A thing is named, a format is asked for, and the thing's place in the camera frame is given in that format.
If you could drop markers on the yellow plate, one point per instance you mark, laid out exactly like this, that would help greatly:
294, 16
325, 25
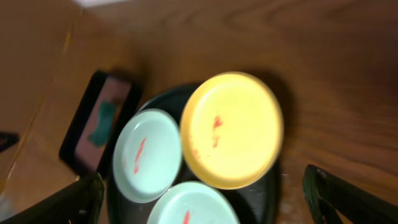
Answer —
232, 129

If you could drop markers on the black rectangular maroon tray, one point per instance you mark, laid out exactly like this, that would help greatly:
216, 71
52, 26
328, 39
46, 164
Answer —
76, 150

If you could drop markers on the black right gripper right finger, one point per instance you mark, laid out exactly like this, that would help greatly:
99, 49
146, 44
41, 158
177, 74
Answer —
327, 196

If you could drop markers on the mint plate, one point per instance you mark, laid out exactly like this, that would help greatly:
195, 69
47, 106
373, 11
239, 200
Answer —
147, 156
190, 203

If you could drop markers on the green yellow sponge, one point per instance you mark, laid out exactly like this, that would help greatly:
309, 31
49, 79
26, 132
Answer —
106, 114

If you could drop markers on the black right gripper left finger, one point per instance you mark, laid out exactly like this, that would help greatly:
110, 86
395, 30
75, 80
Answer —
78, 203

